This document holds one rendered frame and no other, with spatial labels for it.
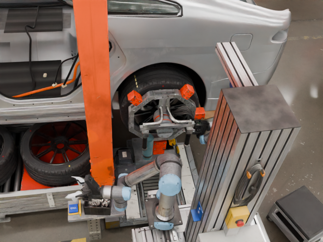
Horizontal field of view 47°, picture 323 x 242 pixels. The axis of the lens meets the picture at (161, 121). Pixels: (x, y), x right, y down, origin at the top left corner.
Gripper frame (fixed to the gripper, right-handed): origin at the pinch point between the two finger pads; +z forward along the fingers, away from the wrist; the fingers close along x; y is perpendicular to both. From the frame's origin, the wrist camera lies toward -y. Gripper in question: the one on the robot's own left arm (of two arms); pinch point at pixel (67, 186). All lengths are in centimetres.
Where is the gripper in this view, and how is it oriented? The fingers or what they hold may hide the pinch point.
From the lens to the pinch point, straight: 217.2
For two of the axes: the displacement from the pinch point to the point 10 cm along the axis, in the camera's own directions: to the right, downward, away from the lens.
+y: -0.8, 7.7, 6.3
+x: 0.4, -6.3, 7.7
